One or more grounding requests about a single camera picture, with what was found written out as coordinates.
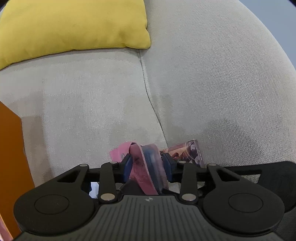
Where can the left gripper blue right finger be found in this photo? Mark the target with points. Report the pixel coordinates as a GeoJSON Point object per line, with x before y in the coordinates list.
{"type": "Point", "coordinates": [184, 173]}

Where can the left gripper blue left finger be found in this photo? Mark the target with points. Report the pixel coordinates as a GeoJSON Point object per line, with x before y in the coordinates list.
{"type": "Point", "coordinates": [111, 173]}

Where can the small dark card pack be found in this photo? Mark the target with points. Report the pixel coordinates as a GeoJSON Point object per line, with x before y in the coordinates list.
{"type": "Point", "coordinates": [188, 151]}

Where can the pink card holder wallet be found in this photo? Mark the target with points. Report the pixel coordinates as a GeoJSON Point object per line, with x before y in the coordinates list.
{"type": "Point", "coordinates": [147, 166]}

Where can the orange cardboard storage box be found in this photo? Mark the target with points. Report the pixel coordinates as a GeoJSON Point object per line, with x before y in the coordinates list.
{"type": "Point", "coordinates": [16, 178]}

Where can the beige fabric sofa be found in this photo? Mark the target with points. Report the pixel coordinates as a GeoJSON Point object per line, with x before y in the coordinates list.
{"type": "Point", "coordinates": [214, 73]}

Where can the yellow cushion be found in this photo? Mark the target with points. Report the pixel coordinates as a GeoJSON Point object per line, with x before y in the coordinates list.
{"type": "Point", "coordinates": [31, 29]}

